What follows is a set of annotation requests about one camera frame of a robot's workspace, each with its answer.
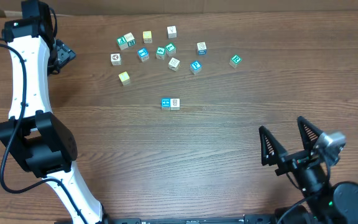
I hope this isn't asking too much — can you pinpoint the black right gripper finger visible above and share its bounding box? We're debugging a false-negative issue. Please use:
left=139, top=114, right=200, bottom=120
left=297, top=116, right=323, bottom=151
left=259, top=126, right=288, bottom=166

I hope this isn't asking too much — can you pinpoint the white patterned block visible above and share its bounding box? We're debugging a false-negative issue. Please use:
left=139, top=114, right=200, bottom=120
left=168, top=57, right=180, bottom=72
left=170, top=98, right=180, bottom=110

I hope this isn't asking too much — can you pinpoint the blue arrows block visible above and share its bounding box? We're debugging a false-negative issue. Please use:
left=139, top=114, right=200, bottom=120
left=161, top=98, right=171, bottom=110

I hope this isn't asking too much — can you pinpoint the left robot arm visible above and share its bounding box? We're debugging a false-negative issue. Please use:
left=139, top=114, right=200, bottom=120
left=0, top=1, right=109, bottom=223

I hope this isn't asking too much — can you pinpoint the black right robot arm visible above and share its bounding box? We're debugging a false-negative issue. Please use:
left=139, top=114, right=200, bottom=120
left=259, top=116, right=358, bottom=223

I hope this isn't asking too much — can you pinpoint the cardboard panel at back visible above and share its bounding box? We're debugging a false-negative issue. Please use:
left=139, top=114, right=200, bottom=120
left=0, top=0, right=358, bottom=18

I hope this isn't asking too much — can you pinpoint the white block red circle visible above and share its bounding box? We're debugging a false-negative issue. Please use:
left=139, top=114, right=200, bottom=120
left=111, top=53, right=122, bottom=66

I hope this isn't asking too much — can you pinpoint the green letter block far left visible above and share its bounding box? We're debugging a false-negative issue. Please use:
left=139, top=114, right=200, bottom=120
left=116, top=36, right=129, bottom=50

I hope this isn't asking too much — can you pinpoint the yellow block lower left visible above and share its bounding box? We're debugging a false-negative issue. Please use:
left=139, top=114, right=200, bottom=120
left=119, top=72, right=131, bottom=86

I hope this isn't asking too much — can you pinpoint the white block dark green side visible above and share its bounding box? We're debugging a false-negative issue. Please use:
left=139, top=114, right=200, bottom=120
left=124, top=32, right=136, bottom=47

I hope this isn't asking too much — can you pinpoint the blue picture block left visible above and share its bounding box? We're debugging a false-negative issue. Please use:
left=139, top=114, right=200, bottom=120
left=137, top=47, right=149, bottom=62

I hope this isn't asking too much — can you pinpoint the yellow block top row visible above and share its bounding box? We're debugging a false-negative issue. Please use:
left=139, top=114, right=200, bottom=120
left=142, top=30, right=152, bottom=44

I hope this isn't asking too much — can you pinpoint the green letter R block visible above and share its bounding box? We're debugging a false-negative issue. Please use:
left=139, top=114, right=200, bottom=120
left=229, top=55, right=242, bottom=68

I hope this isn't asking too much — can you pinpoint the green number four block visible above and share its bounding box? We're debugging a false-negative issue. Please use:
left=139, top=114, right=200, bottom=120
left=156, top=47, right=166, bottom=60

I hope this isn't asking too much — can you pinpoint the green letter L block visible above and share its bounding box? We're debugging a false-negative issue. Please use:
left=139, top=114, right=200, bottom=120
left=165, top=43, right=177, bottom=57

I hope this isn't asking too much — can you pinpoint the white block top right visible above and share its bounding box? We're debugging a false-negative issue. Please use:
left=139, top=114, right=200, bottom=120
left=167, top=26, right=177, bottom=39

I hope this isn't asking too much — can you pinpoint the blue letter P block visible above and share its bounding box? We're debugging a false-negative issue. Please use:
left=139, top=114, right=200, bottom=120
left=190, top=60, right=202, bottom=75

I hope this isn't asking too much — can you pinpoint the white block blue side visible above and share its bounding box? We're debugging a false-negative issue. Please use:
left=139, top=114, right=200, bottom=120
left=196, top=42, right=207, bottom=55

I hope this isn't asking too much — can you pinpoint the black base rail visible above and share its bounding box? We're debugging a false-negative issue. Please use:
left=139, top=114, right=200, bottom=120
left=100, top=215, right=276, bottom=224

